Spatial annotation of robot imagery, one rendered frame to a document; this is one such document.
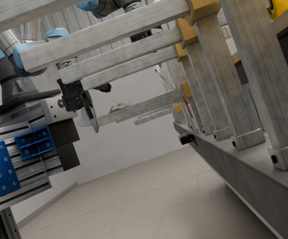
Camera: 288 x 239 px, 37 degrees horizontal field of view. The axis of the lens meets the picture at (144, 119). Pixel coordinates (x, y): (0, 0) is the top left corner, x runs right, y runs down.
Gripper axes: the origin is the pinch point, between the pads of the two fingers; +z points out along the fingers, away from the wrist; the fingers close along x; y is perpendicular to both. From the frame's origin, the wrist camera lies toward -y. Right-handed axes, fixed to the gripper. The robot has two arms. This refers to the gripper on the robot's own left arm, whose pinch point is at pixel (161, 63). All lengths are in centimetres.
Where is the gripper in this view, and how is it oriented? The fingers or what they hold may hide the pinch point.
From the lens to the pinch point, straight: 163.5
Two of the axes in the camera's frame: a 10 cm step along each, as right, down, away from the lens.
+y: -9.2, 3.6, 1.2
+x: -1.2, 0.3, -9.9
